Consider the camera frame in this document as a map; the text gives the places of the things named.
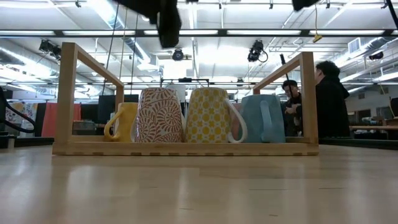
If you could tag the orange leaf pattern mug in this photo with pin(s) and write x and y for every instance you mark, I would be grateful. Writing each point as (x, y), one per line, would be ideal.
(158, 118)

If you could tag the plain light blue mug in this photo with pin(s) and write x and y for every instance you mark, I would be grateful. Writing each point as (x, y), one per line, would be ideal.
(264, 121)

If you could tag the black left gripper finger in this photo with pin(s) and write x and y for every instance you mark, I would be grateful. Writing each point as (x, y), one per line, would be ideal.
(170, 25)

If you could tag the yellow dotted pattern mug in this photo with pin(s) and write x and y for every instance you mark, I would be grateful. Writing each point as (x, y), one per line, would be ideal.
(208, 116)

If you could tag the plain pink mug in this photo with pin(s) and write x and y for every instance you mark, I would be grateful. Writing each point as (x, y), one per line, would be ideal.
(236, 124)

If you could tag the black overhead rig beam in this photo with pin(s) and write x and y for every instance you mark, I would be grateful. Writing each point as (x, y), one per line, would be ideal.
(280, 32)

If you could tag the red curtain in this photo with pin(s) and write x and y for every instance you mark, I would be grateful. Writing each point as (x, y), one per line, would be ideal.
(53, 118)

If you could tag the plain yellow mug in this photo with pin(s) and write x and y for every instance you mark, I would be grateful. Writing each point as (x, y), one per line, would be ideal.
(124, 121)

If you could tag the floral patterned cloth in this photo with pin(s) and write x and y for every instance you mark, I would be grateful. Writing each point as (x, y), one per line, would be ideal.
(18, 109)

